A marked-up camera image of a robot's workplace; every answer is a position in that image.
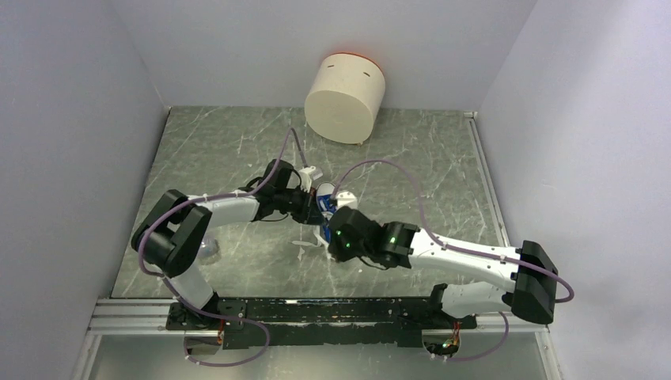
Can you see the cream cylindrical container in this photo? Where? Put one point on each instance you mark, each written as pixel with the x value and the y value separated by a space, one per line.
pixel 345 98

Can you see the white shoelace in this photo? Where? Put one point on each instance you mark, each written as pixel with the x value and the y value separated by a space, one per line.
pixel 309 242

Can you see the blue canvas sneaker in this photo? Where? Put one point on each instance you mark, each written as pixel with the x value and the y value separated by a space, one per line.
pixel 326 208

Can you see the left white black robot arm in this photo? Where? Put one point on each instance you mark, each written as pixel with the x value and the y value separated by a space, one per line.
pixel 170 236

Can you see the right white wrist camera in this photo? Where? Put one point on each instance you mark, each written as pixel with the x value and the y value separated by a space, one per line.
pixel 344 199

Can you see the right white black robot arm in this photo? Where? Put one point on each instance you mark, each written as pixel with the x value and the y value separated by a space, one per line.
pixel 520 280

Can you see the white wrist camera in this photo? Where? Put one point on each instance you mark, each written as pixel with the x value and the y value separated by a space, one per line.
pixel 344 199
pixel 308 175

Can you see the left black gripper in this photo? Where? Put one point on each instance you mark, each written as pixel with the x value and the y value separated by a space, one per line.
pixel 308 212

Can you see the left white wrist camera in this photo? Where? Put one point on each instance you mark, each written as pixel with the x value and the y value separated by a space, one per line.
pixel 308 175

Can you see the aluminium frame rail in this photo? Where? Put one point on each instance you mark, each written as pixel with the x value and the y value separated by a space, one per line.
pixel 418 167

